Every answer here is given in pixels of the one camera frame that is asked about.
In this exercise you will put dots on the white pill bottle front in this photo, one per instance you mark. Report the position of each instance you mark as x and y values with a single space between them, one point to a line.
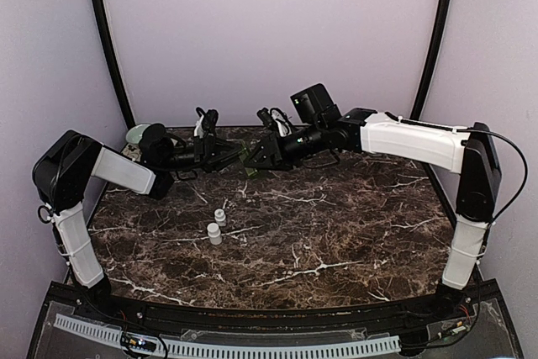
214 234

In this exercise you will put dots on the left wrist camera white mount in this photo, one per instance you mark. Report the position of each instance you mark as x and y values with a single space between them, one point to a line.
206 123

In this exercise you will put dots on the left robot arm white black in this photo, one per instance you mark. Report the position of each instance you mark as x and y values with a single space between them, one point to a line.
61 176

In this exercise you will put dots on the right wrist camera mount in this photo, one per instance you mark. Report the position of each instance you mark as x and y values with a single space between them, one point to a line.
275 119

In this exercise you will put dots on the white slotted cable duct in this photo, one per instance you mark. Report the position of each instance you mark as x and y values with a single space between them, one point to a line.
107 335

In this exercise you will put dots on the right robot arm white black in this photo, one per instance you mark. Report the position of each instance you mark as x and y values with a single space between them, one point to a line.
467 152

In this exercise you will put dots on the pale green bowl left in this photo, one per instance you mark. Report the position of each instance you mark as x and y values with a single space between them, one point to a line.
135 134

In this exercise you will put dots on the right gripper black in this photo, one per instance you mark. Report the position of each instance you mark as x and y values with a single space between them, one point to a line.
273 156

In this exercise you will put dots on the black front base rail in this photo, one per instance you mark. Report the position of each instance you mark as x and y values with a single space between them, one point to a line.
412 313

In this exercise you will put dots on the left black frame post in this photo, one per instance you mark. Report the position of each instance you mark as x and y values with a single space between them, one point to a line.
105 36

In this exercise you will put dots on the black frame post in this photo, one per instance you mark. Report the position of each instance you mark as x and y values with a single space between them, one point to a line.
431 58
105 36

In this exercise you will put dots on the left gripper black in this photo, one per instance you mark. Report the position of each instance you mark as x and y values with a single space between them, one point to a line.
205 148

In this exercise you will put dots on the right black frame post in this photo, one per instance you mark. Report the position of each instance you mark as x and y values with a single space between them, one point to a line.
431 58

